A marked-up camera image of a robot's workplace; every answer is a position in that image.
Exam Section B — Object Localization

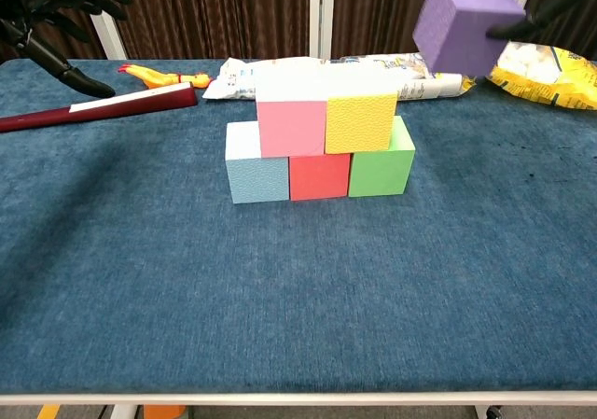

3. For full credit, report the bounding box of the purple foam cube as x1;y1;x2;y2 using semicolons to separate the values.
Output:
412;0;527;78

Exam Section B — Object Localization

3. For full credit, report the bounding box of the orange object under table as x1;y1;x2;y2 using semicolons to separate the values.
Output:
143;404;187;419

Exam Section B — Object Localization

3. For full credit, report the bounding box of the yellow bag of cotton balls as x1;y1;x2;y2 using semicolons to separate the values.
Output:
484;40;597;111

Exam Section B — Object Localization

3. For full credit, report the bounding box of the yellow foam cube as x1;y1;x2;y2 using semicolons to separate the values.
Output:
321;69;399;155

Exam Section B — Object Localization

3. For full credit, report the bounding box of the pink foam cube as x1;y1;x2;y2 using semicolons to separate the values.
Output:
254;69;328;158

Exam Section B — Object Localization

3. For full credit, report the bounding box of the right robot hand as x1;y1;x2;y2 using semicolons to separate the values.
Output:
484;0;597;42

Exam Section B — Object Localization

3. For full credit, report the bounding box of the yellow rubber chicken toy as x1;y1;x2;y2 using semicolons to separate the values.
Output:
118;63;214;91

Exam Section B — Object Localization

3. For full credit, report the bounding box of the light blue foam cube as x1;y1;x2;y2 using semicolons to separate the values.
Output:
224;120;291;205

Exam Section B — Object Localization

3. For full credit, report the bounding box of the dark brown curtain panel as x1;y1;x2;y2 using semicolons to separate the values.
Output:
100;0;312;61
0;7;106;63
331;0;439;61
526;0;597;54

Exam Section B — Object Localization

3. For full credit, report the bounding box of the long dark red box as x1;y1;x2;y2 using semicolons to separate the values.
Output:
0;81;199;134

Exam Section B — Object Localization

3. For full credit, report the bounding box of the red foam cube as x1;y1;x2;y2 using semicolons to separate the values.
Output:
288;152;352;203

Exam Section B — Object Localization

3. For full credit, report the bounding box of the white table frame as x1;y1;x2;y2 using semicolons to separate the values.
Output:
0;392;597;419

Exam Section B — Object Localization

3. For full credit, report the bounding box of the green foam cube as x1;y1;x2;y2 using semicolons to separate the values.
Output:
347;115;416;199

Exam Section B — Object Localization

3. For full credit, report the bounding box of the white tissue pack green print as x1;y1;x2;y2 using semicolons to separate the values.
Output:
201;56;327;102

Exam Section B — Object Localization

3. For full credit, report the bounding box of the blue fabric table cover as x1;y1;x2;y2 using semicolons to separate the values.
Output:
0;58;597;395

